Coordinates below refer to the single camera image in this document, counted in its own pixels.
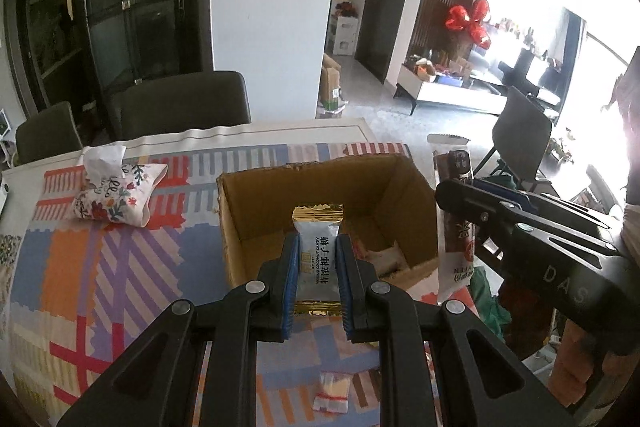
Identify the Fortune Biscuits beige packet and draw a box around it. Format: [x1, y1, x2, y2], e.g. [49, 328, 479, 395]
[354, 239, 409, 279]

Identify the right hand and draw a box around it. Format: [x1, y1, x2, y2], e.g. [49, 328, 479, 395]
[547, 320, 639, 407]

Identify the colourful patterned tablecloth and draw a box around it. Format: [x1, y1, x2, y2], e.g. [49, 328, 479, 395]
[1, 143, 437, 426]

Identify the black chair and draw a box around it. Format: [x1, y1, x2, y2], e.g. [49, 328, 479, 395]
[473, 87, 552, 184]

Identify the brown white snack bar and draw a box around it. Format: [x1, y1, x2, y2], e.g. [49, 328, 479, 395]
[427, 133, 474, 303]

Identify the dark grey dining chair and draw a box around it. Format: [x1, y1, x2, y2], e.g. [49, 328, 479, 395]
[110, 70, 252, 140]

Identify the red foil balloon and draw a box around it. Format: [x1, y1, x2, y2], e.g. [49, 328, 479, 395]
[445, 0, 491, 50]

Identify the floral tissue pouch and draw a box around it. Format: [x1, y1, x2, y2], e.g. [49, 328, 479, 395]
[72, 144, 168, 228]

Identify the white low tv cabinet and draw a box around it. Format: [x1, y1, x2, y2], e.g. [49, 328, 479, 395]
[394, 66, 506, 116]

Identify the white gold snack packet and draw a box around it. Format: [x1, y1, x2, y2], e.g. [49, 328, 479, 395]
[292, 204, 344, 317]

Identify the white drawer cabinet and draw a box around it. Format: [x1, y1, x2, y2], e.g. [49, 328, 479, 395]
[332, 16, 359, 56]

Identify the white red small packet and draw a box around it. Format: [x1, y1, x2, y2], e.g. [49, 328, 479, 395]
[312, 372, 352, 414]

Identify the green cloth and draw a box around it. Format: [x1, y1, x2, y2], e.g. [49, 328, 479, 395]
[468, 267, 512, 341]

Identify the black glass door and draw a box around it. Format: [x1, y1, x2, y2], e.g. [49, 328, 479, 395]
[4, 0, 214, 144]

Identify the brown cardboard box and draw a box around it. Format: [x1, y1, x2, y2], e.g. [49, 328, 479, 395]
[217, 154, 438, 289]

